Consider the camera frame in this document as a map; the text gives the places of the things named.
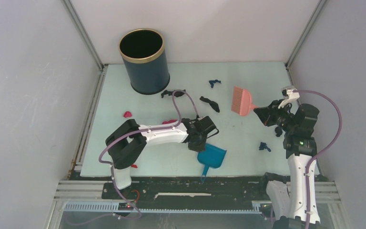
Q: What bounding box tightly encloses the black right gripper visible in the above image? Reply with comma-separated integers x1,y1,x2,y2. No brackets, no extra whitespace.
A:
254,99,296,133

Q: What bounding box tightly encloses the long black paper scrap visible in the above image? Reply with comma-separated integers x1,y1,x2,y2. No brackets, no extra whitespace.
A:
200,96,220,113

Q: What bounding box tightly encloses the blue plastic dustpan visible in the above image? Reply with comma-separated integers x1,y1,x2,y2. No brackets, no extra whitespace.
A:
197,143,227,182

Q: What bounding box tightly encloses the pink hand brush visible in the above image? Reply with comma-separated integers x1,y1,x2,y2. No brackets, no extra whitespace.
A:
231,86,259,116

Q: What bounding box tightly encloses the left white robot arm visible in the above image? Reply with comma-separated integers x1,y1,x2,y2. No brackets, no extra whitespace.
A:
104,116,219,199

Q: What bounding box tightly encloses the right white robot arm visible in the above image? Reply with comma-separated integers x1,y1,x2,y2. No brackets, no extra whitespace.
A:
254,100,321,229

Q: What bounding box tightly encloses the long pink crumpled paper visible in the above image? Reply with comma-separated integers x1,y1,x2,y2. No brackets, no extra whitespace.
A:
162,119,177,125

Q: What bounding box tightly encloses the black crumpled paper strip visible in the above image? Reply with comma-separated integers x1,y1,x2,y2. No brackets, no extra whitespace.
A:
161,90,185,98

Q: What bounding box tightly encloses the dark blue paper scrap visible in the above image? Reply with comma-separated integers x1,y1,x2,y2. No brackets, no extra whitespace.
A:
208,80,222,88

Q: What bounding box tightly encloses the small pink paper ball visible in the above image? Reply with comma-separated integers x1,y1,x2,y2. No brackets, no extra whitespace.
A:
123,111,132,118

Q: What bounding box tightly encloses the dark blue round trash bin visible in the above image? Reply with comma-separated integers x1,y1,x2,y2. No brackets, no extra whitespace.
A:
119,29,170,95

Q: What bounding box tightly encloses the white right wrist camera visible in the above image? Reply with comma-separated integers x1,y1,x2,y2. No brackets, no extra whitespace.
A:
278,86,300,109

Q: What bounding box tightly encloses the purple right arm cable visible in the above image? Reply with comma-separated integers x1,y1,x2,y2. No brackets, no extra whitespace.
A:
293,90,343,229

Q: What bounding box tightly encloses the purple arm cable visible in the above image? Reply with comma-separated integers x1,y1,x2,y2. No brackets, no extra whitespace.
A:
98,90,200,221
293,90,343,229

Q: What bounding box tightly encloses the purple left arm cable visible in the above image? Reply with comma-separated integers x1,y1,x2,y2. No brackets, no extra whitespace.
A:
98,90,200,221

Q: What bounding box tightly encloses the grey perforated cable tray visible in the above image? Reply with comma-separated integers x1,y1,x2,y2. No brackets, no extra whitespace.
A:
63,201,261,214

